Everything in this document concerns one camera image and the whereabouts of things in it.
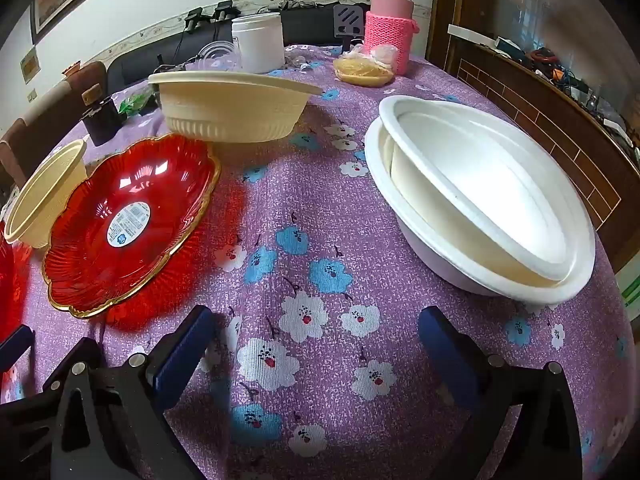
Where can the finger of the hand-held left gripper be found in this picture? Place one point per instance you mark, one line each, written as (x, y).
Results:
(12, 344)
(22, 440)

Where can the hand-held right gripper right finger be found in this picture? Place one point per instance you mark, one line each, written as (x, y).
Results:
(445, 355)

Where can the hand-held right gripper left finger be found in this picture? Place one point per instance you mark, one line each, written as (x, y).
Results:
(182, 355)

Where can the red plate with gold rim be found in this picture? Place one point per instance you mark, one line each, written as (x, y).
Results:
(125, 225)
(10, 285)

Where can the small cream plastic bowl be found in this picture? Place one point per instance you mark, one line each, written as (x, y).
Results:
(42, 195)

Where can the large white foam bowl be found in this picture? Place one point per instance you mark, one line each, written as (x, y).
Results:
(450, 260)

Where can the small white foam bowl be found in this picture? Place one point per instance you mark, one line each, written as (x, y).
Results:
(480, 180)

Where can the purple floral tablecloth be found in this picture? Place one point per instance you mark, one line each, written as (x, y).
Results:
(310, 210)

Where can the white and green box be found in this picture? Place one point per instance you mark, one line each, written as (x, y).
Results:
(631, 290)

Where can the brown chair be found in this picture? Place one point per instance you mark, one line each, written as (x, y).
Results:
(45, 110)

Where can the small black box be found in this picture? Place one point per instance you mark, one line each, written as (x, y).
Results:
(102, 120)

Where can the large cream plastic bowl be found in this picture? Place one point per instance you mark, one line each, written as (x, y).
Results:
(230, 110)

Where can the green packet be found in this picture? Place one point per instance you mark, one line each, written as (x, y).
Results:
(131, 104)

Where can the brown wooden counter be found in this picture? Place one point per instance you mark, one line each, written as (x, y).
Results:
(540, 110)

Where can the yellow food in plastic bag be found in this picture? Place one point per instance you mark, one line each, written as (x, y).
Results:
(362, 72)

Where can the clear plastic container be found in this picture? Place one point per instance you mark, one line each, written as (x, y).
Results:
(217, 57)

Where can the white plastic jar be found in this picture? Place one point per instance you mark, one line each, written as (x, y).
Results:
(257, 42)

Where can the pink thermos with knitted sleeve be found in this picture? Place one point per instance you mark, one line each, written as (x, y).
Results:
(387, 30)

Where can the black clamp device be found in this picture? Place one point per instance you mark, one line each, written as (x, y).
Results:
(193, 19)
(225, 11)

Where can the black sofa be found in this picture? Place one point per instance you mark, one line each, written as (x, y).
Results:
(300, 27)

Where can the black slotted spatula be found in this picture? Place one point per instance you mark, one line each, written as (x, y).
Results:
(347, 20)

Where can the white wall socket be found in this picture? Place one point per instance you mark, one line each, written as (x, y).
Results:
(32, 94)

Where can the yellow wall plaque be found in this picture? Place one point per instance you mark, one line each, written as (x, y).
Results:
(30, 64)

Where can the wooden door frame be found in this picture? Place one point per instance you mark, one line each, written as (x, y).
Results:
(445, 5)

